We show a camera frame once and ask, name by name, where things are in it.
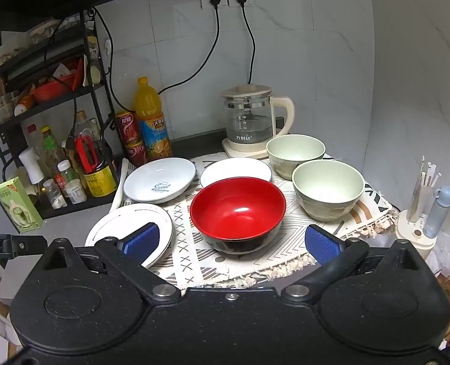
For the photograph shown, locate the small clear spice jar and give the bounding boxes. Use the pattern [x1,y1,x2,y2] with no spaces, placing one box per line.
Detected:
[43,179,67,209]

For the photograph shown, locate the white jar blue label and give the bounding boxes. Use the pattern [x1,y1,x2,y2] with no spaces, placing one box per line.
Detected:
[57,160,87,204]

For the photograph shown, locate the white plate sweet print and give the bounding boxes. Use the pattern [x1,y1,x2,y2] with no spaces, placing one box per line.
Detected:
[123,157,196,204]

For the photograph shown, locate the orange juice bottle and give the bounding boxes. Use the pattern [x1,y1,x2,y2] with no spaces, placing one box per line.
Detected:
[133,77,172,161]

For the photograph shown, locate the green bowl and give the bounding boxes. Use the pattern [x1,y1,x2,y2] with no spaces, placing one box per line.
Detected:
[292,159,365,222]
[266,134,326,180]

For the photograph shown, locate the black metal shelf rack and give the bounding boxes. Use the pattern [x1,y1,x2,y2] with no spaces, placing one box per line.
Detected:
[0,6,127,220]

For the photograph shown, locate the red can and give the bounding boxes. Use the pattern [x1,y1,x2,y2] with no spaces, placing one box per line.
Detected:
[116,111,141,145]
[126,140,147,167]

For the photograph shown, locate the red black bowl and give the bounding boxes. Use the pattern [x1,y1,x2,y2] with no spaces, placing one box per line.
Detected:
[189,177,287,256]

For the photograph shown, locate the glass electric kettle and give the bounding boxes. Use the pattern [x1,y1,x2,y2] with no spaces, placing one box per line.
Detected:
[221,84,295,144]

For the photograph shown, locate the green cap sauce bottle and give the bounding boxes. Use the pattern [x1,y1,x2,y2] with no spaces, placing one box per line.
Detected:
[40,125,66,176]

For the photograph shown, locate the white plate gold rim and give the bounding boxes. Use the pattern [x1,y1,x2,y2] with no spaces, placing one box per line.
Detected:
[85,203,173,268]

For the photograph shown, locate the cream kettle base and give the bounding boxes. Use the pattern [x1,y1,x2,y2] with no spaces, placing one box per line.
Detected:
[222,137,270,160]

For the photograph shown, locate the white cap oil bottle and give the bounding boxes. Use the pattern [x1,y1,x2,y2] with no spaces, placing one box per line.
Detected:
[19,148,49,197]

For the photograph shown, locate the red bowl on shelf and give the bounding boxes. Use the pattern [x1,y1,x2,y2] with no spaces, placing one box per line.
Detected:
[32,73,76,103]

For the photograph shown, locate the left black power cable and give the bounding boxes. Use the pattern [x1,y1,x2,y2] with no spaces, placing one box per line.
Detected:
[91,0,222,113]

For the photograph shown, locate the soy sauce bottle yellow label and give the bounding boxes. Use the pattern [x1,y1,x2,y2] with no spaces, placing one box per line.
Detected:
[75,110,117,198]

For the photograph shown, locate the right black power cable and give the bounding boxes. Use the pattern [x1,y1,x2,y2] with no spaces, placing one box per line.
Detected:
[236,0,257,87]

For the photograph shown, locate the green cardboard box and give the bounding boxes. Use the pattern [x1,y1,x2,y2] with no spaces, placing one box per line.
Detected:
[0,177,43,232]

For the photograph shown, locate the white plate bakery print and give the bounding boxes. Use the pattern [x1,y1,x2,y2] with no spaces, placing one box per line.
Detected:
[199,157,273,188]

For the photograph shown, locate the black power cable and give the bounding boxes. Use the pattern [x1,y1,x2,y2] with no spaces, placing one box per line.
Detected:
[91,0,222,113]
[236,0,257,87]

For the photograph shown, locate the patterned table cloth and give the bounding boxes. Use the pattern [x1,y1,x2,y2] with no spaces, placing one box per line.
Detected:
[151,152,398,290]

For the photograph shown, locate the red can upper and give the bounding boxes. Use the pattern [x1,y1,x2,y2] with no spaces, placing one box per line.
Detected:
[116,111,141,145]

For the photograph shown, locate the red can lower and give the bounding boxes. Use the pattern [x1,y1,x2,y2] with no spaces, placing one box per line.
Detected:
[126,140,147,167]

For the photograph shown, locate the white chopstick holder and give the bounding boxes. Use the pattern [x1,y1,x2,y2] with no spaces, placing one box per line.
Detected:
[395,156,440,259]

